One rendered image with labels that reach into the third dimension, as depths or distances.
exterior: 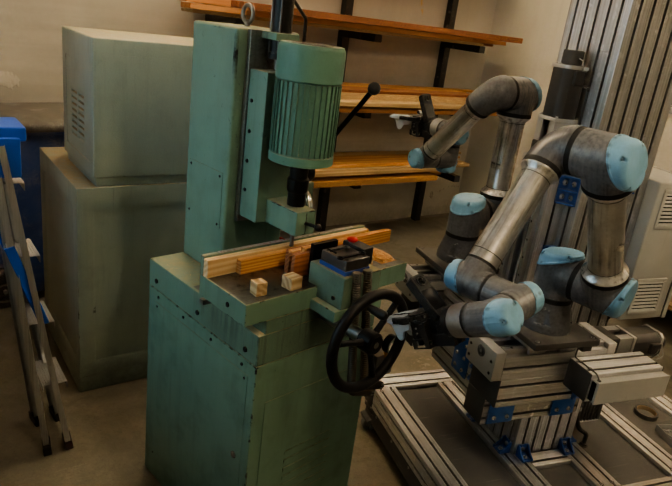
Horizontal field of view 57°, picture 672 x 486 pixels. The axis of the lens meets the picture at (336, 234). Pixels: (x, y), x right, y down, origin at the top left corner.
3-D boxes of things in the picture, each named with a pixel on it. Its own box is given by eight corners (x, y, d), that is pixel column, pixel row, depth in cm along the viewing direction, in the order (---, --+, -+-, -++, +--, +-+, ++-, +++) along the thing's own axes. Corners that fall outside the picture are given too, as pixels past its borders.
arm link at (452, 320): (454, 308, 129) (478, 296, 134) (438, 309, 132) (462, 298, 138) (464, 342, 129) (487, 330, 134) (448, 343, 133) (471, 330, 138)
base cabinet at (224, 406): (235, 578, 181) (255, 369, 158) (142, 465, 220) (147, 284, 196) (345, 510, 212) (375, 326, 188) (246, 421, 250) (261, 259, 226)
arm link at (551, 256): (543, 280, 184) (554, 238, 180) (586, 298, 175) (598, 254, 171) (522, 288, 176) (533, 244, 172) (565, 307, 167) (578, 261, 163)
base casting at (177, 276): (254, 368, 158) (257, 337, 155) (147, 284, 196) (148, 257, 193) (374, 326, 188) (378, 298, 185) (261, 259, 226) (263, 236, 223)
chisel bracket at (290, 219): (294, 242, 169) (297, 213, 167) (263, 226, 179) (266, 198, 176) (314, 238, 174) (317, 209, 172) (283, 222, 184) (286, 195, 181)
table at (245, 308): (266, 345, 144) (269, 322, 142) (197, 294, 165) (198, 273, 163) (428, 291, 185) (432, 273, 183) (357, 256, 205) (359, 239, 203)
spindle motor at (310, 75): (295, 173, 156) (309, 45, 146) (254, 156, 168) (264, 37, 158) (345, 168, 168) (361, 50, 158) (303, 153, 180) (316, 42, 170)
